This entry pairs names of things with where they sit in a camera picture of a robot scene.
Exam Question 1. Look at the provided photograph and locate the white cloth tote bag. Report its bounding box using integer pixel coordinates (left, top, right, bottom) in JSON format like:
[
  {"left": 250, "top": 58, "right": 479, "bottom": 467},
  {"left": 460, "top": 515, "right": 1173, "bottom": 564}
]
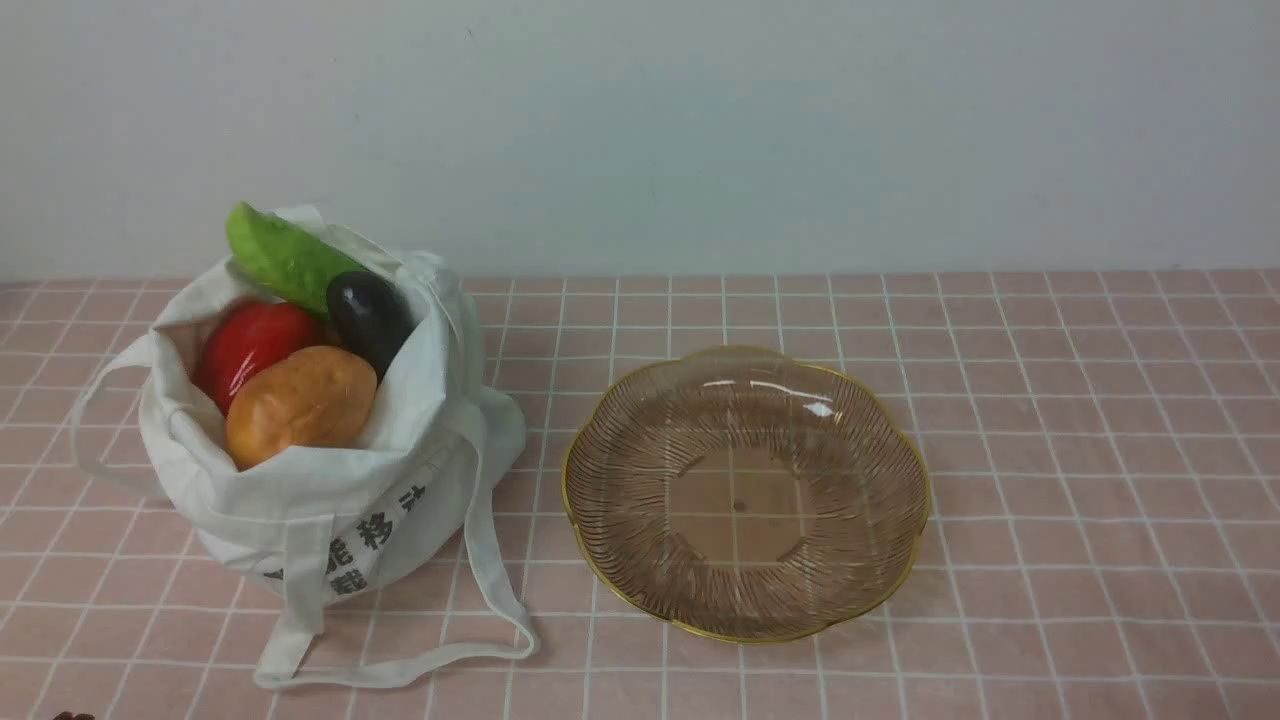
[{"left": 68, "top": 205, "right": 540, "bottom": 689}]

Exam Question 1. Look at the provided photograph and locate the gold-rimmed glass bowl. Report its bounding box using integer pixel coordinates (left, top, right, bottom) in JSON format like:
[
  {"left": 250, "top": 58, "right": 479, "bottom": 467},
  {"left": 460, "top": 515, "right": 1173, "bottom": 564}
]
[{"left": 561, "top": 346, "right": 932, "bottom": 644}]

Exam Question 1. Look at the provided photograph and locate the dark purple eggplant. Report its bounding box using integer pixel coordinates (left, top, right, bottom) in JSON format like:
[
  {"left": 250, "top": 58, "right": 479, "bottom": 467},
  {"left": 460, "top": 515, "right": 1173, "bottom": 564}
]
[{"left": 326, "top": 270, "right": 416, "bottom": 380}]

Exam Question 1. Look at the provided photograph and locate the brown potato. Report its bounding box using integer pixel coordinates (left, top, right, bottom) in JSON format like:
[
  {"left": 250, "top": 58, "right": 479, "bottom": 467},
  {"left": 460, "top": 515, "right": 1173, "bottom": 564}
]
[{"left": 225, "top": 345, "right": 379, "bottom": 471}]

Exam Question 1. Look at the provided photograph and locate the red bell pepper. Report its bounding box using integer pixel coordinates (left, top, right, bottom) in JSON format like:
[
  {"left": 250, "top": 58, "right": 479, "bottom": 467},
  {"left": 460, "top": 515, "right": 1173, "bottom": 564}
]
[{"left": 192, "top": 301, "right": 326, "bottom": 415}]

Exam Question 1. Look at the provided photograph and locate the pink grid tablecloth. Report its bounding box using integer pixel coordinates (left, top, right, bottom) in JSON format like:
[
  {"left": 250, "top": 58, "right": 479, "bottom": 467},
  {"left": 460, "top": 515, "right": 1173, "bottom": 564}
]
[{"left": 1, "top": 269, "right": 1279, "bottom": 719}]

